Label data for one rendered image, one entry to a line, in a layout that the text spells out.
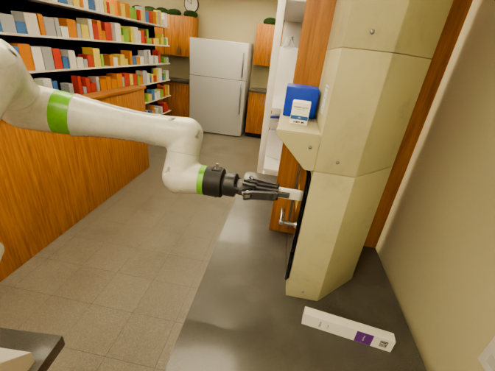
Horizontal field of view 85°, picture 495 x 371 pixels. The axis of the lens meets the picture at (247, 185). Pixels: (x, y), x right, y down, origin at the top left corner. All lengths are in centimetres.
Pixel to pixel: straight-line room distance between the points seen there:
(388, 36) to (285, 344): 82
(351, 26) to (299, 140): 27
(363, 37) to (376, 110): 16
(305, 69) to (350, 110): 39
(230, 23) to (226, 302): 591
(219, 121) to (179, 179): 510
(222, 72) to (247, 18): 124
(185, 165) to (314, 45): 60
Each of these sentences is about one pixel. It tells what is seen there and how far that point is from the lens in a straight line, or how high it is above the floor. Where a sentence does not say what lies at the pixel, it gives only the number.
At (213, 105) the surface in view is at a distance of 586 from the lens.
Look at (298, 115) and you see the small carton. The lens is 80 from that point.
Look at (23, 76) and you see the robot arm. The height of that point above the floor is 158.
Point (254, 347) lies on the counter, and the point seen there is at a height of 94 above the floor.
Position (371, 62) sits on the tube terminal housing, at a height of 169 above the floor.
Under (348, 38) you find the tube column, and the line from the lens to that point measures 70.
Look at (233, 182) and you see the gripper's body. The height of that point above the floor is 133.
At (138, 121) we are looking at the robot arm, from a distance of 85.
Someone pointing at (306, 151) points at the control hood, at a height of 146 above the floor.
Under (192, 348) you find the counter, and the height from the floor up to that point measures 94.
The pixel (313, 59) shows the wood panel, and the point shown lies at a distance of 106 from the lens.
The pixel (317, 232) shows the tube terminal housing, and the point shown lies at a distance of 85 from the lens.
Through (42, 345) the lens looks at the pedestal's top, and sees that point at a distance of 99.
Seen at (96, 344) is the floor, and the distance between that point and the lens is 211.
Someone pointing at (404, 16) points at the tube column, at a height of 178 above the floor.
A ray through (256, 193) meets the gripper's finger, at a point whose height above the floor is 132.
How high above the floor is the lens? 168
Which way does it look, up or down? 26 degrees down
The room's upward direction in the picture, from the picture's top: 6 degrees clockwise
